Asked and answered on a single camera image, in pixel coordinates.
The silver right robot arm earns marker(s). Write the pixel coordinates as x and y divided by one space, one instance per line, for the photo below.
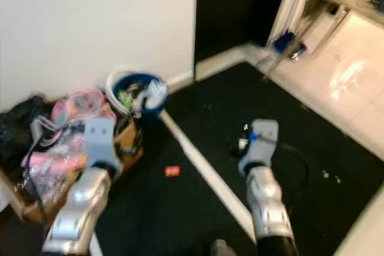
270 208

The blue bucket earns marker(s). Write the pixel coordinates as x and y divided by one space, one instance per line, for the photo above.
153 115

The white floor tape strip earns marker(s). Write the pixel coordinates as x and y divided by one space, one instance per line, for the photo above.
210 175

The small red rectangular item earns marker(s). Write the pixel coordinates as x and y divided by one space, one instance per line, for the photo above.
172 171

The black floor mat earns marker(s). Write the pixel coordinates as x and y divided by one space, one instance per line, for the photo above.
216 100

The pink plastic toys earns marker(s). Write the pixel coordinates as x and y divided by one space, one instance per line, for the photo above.
48 160

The grey right robot leg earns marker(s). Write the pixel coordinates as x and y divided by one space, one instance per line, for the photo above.
219 249

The black plastic bag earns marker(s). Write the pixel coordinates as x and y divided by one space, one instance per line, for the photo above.
18 127

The blue crate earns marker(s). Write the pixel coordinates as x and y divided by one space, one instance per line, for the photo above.
287 43

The long brown cardboard box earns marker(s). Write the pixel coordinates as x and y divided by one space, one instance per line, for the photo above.
36 211

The light grey right wrist camera mount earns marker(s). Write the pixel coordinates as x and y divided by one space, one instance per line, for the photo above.
261 145

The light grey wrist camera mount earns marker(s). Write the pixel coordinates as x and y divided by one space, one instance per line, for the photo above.
261 145
103 142

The light grey left wrist camera mount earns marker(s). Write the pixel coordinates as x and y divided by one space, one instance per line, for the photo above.
103 142

